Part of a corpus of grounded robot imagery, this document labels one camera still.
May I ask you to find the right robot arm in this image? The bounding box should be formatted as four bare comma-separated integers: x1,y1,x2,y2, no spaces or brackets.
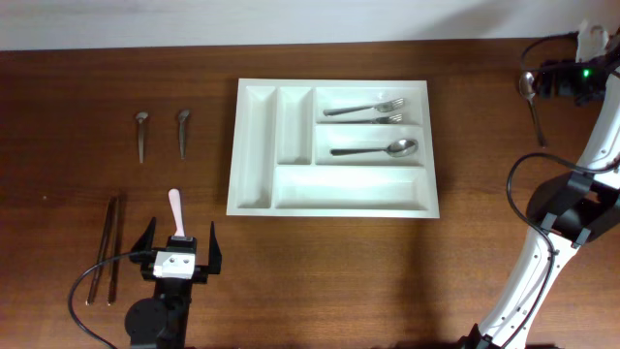
455,22,619,349

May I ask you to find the pink white plastic knife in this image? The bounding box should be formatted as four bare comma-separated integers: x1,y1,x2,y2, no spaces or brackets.
169,188,185,237

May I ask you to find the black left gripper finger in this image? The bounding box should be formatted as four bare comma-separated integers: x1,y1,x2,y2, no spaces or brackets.
208,221,223,274
131,217,157,253

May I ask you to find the steel fork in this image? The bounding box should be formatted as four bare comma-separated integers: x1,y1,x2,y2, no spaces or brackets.
336,113,403,124
323,98,406,116

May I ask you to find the small steel teaspoon right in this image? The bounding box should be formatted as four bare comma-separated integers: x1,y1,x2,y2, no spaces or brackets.
178,110,191,160

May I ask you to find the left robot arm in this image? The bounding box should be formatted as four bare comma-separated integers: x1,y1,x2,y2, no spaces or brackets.
125,219,222,348

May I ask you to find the white plastic cutlery tray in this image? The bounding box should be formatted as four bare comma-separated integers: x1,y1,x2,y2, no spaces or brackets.
227,79,440,218

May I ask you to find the small steel teaspoon left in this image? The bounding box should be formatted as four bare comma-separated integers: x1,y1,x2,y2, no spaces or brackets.
136,111,148,164

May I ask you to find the small steel teaspoon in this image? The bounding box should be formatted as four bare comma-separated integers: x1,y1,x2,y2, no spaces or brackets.
136,111,148,164
178,110,191,160

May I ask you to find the steel fork in tray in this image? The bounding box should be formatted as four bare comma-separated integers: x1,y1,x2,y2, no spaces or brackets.
323,98,406,116

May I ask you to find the large steel spoon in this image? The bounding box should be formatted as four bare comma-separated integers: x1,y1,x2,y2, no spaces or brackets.
330,139,419,158
518,72,548,148

